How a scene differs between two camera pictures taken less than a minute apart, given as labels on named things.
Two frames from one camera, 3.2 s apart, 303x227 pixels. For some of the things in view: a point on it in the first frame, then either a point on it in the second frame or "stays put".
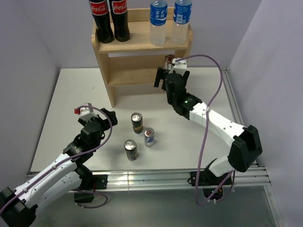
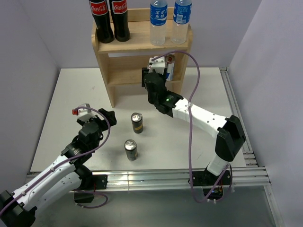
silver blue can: (168, 60) stays put
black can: (130, 147) stays put
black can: (137, 121) stays put
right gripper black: (171, 77) → (147, 75)
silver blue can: (149, 136) → (150, 63)
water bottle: (182, 14) stays put
